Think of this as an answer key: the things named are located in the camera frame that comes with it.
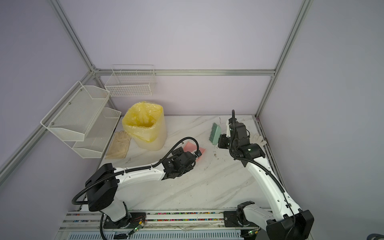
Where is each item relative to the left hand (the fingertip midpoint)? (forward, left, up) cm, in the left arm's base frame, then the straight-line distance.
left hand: (181, 155), depth 85 cm
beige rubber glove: (+12, +45, -12) cm, 48 cm away
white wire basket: (+42, +36, +22) cm, 60 cm away
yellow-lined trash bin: (+27, +27, -3) cm, 39 cm away
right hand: (+3, -20, +14) cm, 25 cm away
